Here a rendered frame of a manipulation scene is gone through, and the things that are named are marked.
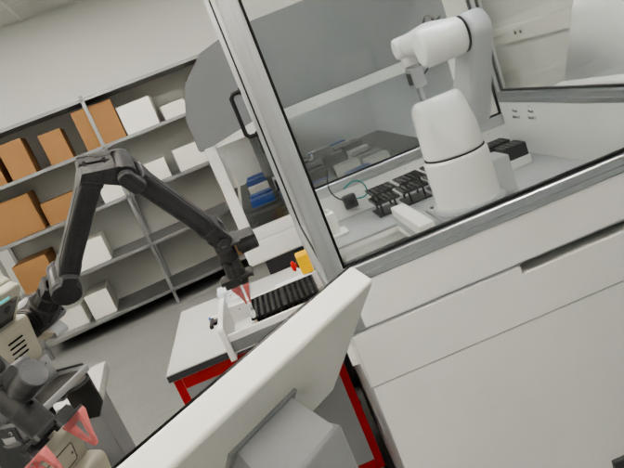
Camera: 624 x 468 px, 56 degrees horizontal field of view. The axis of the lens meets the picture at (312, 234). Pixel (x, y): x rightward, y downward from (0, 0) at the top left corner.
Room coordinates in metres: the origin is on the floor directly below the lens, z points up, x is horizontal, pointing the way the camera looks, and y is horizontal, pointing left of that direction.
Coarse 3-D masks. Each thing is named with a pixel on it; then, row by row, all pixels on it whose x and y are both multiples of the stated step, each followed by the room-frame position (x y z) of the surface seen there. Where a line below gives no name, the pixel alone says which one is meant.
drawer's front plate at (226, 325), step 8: (224, 304) 1.83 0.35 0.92; (224, 312) 1.76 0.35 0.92; (224, 320) 1.69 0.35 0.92; (232, 320) 1.85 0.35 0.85; (224, 328) 1.63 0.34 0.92; (232, 328) 1.78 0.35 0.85; (224, 336) 1.60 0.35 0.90; (224, 344) 1.60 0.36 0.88; (232, 352) 1.60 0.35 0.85; (232, 360) 1.60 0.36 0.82
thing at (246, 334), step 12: (312, 276) 1.87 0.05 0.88; (276, 288) 1.87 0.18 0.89; (240, 312) 1.86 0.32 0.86; (288, 312) 1.63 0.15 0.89; (240, 324) 1.83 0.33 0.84; (252, 324) 1.64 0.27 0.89; (264, 324) 1.63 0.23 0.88; (276, 324) 1.63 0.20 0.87; (228, 336) 1.62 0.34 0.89; (240, 336) 1.62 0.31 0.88; (252, 336) 1.62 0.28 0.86; (264, 336) 1.62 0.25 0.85; (240, 348) 1.62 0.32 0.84
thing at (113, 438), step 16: (96, 368) 2.18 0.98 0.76; (96, 384) 2.01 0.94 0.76; (64, 400) 1.98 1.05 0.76; (112, 416) 2.08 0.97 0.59; (96, 432) 1.97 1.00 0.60; (112, 432) 1.99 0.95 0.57; (96, 448) 1.97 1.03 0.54; (112, 448) 1.97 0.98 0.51; (128, 448) 2.06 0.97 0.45; (112, 464) 1.97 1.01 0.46
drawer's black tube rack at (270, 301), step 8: (296, 280) 1.84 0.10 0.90; (304, 280) 1.82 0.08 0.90; (312, 280) 1.79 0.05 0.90; (280, 288) 1.83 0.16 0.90; (288, 288) 1.80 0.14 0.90; (296, 288) 1.77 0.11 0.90; (304, 288) 1.75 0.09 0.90; (312, 288) 1.72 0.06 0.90; (264, 296) 1.82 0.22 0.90; (272, 296) 1.78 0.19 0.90; (280, 296) 1.75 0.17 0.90; (288, 296) 1.74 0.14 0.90; (296, 296) 1.70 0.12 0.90; (304, 296) 1.68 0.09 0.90; (256, 304) 1.78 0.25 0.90; (264, 304) 1.75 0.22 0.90; (272, 304) 1.72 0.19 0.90; (280, 304) 1.69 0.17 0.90; (288, 304) 1.67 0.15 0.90; (296, 304) 1.72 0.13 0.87; (256, 312) 1.70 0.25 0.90; (264, 312) 1.68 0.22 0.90; (272, 312) 1.74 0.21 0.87
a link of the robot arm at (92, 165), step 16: (80, 160) 1.42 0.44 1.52; (96, 160) 1.42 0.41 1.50; (112, 160) 1.43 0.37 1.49; (128, 160) 1.43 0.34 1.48; (80, 176) 1.38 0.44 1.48; (96, 176) 1.38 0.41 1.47; (112, 176) 1.40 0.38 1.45; (80, 192) 1.40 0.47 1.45; (96, 192) 1.42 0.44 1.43; (80, 208) 1.42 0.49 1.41; (80, 224) 1.44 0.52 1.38; (64, 240) 1.47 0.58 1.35; (80, 240) 1.47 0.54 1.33; (64, 256) 1.47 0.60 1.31; (80, 256) 1.49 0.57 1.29; (64, 272) 1.48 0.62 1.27; (80, 272) 1.51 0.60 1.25; (64, 288) 1.49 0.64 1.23; (80, 288) 1.51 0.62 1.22; (64, 304) 1.51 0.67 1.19
